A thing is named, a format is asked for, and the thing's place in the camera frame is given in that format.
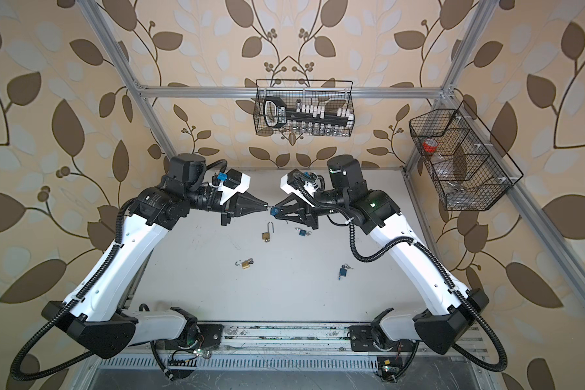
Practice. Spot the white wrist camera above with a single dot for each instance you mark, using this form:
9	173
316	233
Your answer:
296	180
232	183

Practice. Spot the blue padlock top centre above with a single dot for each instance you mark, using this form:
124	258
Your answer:
303	232

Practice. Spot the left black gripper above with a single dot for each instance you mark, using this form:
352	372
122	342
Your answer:
246	202

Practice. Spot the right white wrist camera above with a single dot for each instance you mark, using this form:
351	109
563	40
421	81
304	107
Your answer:
296	180

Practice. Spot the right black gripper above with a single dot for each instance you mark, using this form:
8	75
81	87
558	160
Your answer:
305	217

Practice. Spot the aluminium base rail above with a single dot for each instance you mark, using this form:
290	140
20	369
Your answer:
287	346

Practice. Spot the small brass padlock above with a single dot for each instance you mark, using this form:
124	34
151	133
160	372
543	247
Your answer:
244	264

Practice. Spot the back black wire basket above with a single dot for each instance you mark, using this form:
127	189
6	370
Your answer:
332	93

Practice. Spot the black wire basket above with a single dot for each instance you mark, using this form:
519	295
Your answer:
471	170
332	93

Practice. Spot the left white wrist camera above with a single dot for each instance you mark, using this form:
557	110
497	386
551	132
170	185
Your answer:
232	183

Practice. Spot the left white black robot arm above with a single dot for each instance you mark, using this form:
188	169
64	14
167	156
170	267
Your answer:
91	314

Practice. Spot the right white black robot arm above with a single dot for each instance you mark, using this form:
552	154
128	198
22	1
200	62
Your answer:
377	227

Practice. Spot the open brass padlock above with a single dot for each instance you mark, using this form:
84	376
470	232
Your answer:
266	236

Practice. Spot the black socket tool set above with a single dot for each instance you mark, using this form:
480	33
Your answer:
277	114

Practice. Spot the right black wire basket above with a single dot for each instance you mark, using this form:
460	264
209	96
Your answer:
471	170

